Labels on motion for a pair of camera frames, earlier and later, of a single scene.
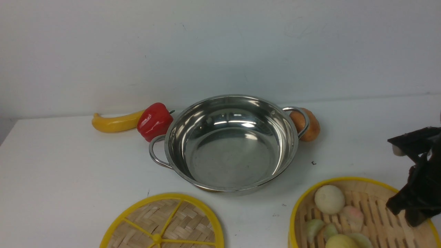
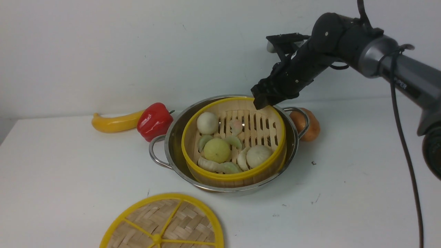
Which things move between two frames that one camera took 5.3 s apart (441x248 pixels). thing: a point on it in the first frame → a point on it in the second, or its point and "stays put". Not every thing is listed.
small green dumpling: (330, 229) → (234, 141)
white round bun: (329, 199) → (207, 123)
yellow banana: (106, 124) stays put
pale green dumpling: (314, 226) → (204, 138)
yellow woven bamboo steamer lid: (168, 220) stays put
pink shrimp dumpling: (354, 217) → (236, 126)
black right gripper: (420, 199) → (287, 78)
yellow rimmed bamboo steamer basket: (349, 206) → (227, 142)
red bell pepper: (154, 120) stays put
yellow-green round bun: (340, 241) → (216, 150)
